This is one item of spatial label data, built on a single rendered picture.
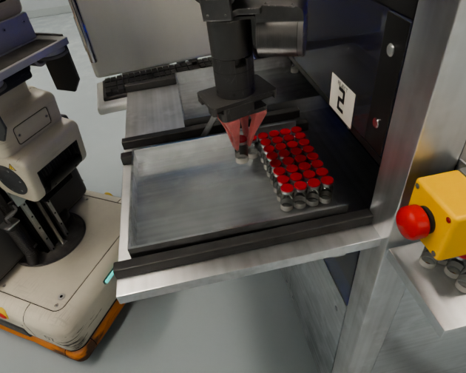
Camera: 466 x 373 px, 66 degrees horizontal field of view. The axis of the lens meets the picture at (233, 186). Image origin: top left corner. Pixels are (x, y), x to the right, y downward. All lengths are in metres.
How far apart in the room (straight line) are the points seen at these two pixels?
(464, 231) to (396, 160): 0.12
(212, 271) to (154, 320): 1.04
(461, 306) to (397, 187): 0.17
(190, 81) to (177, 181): 0.43
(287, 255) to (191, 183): 0.24
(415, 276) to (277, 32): 0.37
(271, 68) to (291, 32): 0.62
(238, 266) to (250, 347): 0.92
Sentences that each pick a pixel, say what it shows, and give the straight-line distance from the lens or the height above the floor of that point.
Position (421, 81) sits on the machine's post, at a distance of 0.45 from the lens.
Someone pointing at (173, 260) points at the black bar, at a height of 0.90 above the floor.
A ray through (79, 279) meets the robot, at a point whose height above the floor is 0.28.
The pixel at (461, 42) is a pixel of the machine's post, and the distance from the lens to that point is 0.42.
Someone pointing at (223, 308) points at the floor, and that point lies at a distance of 1.52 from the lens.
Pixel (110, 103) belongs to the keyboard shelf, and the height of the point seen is 0.80.
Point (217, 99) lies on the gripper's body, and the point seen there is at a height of 1.07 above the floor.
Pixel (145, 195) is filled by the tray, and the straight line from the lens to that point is 0.68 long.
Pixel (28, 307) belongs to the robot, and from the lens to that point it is 1.44.
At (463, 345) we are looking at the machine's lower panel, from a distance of 1.11.
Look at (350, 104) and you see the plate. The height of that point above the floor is 1.03.
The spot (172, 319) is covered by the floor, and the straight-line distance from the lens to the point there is 1.54.
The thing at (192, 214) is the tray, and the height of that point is 0.88.
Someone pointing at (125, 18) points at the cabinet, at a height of 0.98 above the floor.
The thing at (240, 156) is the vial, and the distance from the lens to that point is 0.59.
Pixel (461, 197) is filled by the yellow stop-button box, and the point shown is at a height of 1.03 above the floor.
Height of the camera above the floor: 1.32
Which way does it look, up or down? 41 degrees down
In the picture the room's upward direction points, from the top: 7 degrees counter-clockwise
